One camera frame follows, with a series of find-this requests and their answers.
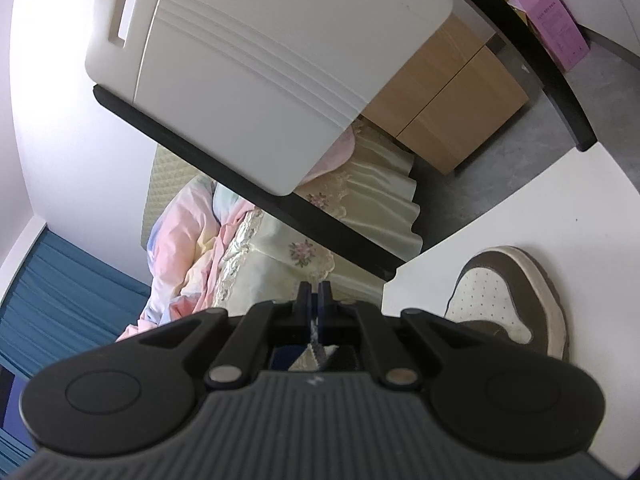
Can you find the white and brown sneaker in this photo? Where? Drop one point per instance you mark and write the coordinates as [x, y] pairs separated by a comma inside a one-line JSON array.
[[490, 295]]

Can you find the pastel quilt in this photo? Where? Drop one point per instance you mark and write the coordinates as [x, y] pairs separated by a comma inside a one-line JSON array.
[[175, 260]]

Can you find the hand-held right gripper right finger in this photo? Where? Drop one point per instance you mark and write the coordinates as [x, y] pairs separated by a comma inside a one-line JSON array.
[[325, 310]]

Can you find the quilted beige headboard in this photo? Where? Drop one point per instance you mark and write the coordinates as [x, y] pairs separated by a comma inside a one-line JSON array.
[[165, 185]]

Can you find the bed with floral lace cover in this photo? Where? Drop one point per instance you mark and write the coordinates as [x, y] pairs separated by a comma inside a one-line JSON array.
[[360, 200]]

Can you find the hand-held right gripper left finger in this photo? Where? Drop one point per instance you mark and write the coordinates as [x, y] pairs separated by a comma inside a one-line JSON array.
[[305, 310]]

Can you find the pink carton box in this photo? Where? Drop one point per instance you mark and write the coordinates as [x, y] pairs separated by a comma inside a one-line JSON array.
[[555, 25]]

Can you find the blue curtain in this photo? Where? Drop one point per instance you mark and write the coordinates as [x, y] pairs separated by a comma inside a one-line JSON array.
[[60, 300]]

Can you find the pink cloth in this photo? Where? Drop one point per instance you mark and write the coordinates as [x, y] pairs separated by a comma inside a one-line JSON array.
[[335, 155]]

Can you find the white shoelace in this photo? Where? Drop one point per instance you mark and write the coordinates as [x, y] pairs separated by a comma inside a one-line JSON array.
[[315, 335]]

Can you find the white chair with black frame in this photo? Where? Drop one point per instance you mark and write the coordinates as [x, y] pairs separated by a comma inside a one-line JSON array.
[[250, 60]]

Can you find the wooden drawer cabinet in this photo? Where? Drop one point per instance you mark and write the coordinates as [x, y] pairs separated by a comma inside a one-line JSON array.
[[450, 110]]

